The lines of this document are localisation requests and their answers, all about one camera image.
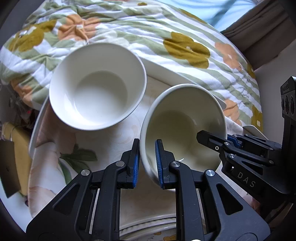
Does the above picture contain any right brown curtain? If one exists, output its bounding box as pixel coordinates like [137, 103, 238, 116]
[222, 0, 295, 70]

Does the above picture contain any white ribbed bowl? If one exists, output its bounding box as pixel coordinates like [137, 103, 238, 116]
[49, 43, 147, 131]

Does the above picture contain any white duck-print plate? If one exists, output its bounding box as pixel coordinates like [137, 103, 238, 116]
[119, 212, 206, 241]

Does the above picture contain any cream cartoon bowl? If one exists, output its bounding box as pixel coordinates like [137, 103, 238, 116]
[140, 84, 227, 185]

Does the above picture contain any light blue cloth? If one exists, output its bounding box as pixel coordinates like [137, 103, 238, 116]
[162, 0, 257, 31]

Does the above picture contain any brown cardboard box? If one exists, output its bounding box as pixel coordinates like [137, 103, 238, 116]
[1, 123, 32, 198]

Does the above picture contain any floral striped duvet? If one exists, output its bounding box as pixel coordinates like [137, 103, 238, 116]
[1, 1, 263, 130]

